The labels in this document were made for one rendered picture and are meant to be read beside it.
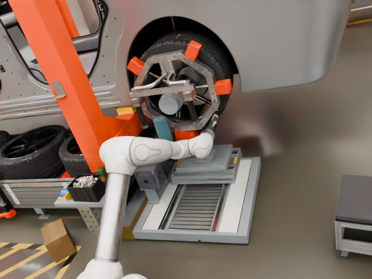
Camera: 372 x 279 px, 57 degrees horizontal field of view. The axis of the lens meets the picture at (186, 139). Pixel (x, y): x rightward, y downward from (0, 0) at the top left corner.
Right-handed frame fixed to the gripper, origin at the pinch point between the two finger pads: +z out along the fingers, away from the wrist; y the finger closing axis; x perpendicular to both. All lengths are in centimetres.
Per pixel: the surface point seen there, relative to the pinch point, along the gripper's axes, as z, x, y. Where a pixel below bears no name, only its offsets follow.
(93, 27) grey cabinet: 389, 236, -221
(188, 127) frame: -2.2, 10.7, -16.8
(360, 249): -61, -92, 20
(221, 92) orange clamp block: -3.9, 7.1, 20.6
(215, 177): -1.9, -27.2, -41.6
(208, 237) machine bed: -51, -37, -46
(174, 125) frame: -1.9, 19.7, -22.2
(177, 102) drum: -17.2, 26.1, 5.0
